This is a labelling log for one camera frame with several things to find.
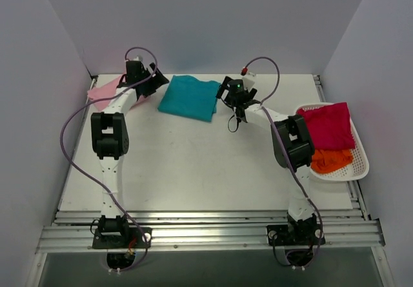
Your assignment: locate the crimson red t shirt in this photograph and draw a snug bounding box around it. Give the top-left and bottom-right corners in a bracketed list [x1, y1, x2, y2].
[297, 102, 356, 150]

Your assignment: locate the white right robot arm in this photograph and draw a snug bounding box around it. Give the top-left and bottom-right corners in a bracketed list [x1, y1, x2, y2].
[216, 75, 316, 244]

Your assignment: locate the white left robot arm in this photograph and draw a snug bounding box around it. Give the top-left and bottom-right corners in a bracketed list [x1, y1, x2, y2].
[90, 58, 169, 248]

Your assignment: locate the folded pink t shirt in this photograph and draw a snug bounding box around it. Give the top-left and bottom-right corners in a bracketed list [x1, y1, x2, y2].
[86, 72, 152, 112]

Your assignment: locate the orange t shirt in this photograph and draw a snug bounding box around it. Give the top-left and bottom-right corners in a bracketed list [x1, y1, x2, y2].
[311, 150, 353, 174]

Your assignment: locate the white plastic basket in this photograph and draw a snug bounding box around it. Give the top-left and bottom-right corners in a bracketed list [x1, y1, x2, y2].
[296, 103, 369, 183]

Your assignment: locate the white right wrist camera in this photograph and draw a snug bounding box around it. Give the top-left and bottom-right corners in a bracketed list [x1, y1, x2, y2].
[241, 67, 256, 92]

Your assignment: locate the teal t shirt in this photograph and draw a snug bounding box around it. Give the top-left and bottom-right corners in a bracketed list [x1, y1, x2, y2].
[157, 75, 220, 123]

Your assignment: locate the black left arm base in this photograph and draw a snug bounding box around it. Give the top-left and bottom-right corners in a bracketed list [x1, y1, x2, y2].
[92, 227, 153, 250]

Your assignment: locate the aluminium mounting rail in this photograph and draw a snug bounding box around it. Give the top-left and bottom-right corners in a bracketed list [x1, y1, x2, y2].
[36, 206, 385, 253]

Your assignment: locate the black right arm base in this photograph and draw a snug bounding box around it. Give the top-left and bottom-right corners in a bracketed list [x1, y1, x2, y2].
[266, 224, 326, 247]

